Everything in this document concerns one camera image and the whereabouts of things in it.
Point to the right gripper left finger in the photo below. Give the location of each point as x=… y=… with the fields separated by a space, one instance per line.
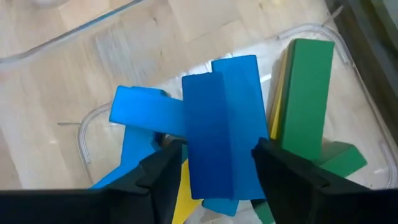
x=149 y=193

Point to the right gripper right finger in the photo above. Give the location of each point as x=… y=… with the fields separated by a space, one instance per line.
x=298 y=193

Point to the clear plastic bin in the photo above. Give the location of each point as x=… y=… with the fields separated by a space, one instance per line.
x=342 y=77

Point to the black aluminium table frame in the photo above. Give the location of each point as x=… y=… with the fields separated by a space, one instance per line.
x=367 y=46

